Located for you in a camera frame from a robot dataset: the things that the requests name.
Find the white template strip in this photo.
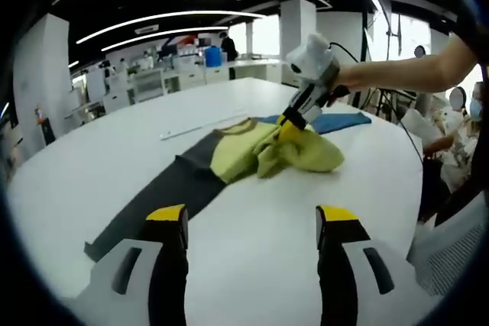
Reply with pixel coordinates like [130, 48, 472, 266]
[159, 110, 250, 141]

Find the black light stand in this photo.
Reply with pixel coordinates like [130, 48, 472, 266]
[384, 0, 403, 58]

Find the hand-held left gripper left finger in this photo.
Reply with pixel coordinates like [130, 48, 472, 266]
[74, 203, 189, 326]

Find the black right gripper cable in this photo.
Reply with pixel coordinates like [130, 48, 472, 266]
[329, 40, 426, 165]

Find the yellow blue grey garment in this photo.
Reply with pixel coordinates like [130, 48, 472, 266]
[83, 111, 373, 263]

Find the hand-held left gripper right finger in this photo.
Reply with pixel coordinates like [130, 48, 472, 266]
[315, 204, 421, 326]

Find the blue container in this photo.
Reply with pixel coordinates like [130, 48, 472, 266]
[205, 46, 223, 68]

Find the small black cabinet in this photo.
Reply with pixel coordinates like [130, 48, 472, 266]
[40, 115, 57, 144]

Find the white slatted chair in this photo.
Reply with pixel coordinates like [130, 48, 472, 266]
[131, 68, 166, 102]

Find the white square pillar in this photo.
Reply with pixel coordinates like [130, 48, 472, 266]
[13, 12, 73, 144]
[280, 0, 317, 85]

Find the person's right hand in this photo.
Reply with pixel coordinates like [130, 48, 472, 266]
[324, 64, 363, 108]

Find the grey mesh office chair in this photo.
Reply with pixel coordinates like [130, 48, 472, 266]
[405, 192, 489, 299]

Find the long white counter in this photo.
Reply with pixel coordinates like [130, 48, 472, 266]
[204, 57, 286, 85]

